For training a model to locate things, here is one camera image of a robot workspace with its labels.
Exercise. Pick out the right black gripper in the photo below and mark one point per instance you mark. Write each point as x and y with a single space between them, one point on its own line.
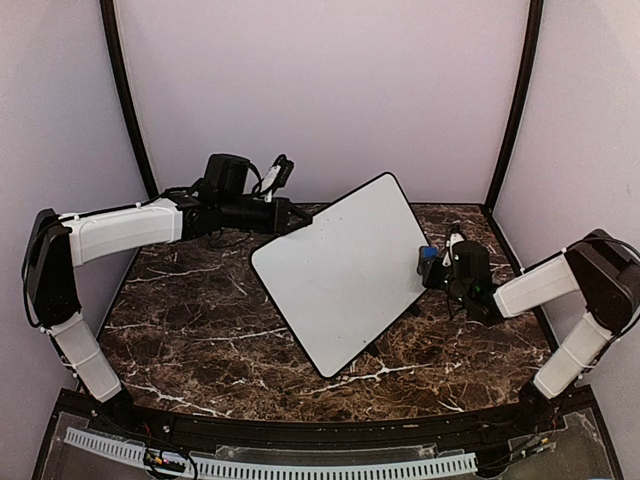
429 277

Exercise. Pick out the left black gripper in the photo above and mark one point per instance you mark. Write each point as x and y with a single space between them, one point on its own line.
281 219

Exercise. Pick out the blue whiteboard eraser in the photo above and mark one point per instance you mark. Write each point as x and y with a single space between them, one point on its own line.
427 256

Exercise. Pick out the white whiteboard with black frame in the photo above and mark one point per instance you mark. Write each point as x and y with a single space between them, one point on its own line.
340 282

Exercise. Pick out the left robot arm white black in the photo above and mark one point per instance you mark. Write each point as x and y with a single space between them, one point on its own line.
61 244

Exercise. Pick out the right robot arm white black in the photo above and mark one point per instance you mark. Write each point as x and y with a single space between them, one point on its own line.
602 269

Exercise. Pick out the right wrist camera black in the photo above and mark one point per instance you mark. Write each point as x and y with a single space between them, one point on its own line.
471 262

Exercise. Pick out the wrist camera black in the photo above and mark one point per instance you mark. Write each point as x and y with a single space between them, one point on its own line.
471 262
226 172

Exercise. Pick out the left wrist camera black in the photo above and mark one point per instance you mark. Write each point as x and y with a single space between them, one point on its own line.
226 172

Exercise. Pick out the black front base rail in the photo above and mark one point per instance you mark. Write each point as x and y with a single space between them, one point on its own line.
492 431

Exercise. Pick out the white slotted cable duct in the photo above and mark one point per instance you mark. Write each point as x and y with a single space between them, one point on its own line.
253 463

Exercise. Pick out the left black frame post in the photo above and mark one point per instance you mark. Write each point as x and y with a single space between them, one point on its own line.
127 105

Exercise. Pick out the black frame post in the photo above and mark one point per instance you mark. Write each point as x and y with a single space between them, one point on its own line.
526 64
127 105

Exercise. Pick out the right black frame post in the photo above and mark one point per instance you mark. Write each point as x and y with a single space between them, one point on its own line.
526 64

